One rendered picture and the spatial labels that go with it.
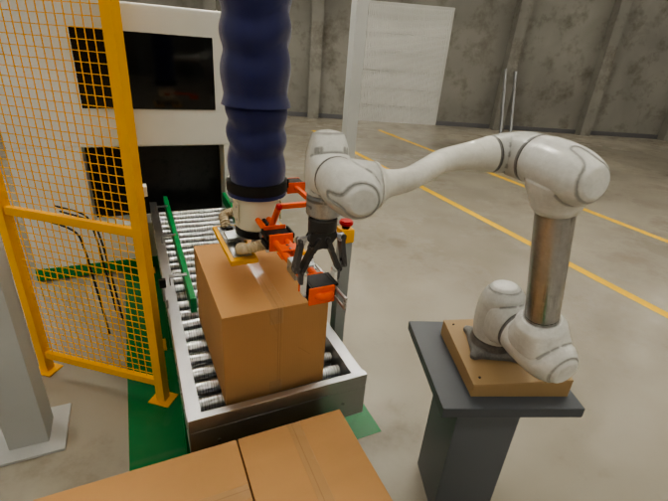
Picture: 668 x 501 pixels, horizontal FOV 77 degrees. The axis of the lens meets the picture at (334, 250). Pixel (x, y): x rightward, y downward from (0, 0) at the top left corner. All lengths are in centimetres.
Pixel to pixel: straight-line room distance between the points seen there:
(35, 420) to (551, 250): 226
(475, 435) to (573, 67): 1321
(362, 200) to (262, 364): 98
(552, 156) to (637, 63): 1441
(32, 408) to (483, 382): 195
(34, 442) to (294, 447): 140
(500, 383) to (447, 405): 20
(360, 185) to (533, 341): 82
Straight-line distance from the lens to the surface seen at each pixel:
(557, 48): 1419
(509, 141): 125
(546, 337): 143
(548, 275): 131
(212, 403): 179
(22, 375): 234
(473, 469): 203
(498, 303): 156
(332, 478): 155
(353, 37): 444
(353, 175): 84
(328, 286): 113
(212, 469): 159
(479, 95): 1339
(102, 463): 243
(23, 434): 256
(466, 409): 156
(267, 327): 157
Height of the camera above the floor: 180
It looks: 26 degrees down
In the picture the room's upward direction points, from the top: 5 degrees clockwise
